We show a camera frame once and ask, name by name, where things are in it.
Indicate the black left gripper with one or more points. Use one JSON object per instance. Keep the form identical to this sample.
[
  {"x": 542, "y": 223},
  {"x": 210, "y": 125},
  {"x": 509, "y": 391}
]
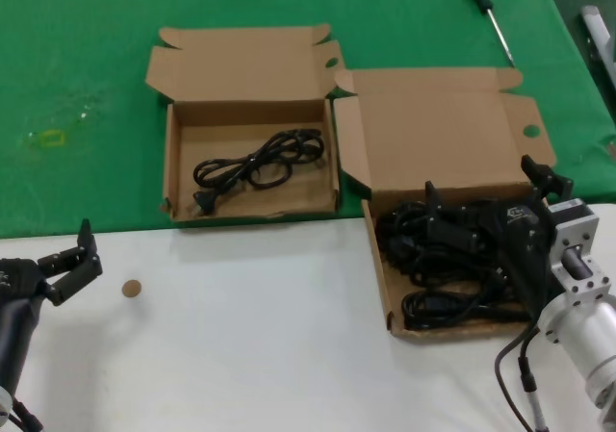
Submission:
[{"x": 17, "y": 316}]

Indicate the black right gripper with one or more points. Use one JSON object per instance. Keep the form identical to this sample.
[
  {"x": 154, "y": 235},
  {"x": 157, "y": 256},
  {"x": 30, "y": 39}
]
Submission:
[{"x": 524, "y": 239}]

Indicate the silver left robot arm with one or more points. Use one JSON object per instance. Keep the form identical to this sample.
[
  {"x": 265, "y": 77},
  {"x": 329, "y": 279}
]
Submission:
[{"x": 4, "y": 403}]

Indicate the brown cardboard box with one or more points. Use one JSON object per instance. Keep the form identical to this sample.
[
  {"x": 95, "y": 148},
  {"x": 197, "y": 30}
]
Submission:
[{"x": 433, "y": 114}]

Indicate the brown cardboard box torn rim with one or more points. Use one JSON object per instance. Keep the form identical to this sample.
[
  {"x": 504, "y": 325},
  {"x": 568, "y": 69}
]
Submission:
[{"x": 226, "y": 109}]

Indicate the round brown cardboard disc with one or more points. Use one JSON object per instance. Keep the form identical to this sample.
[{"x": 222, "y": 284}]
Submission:
[{"x": 131, "y": 288}]

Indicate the white metal bar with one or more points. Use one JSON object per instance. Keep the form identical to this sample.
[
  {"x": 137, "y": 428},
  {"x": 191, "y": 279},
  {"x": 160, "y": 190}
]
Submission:
[{"x": 599, "y": 33}]

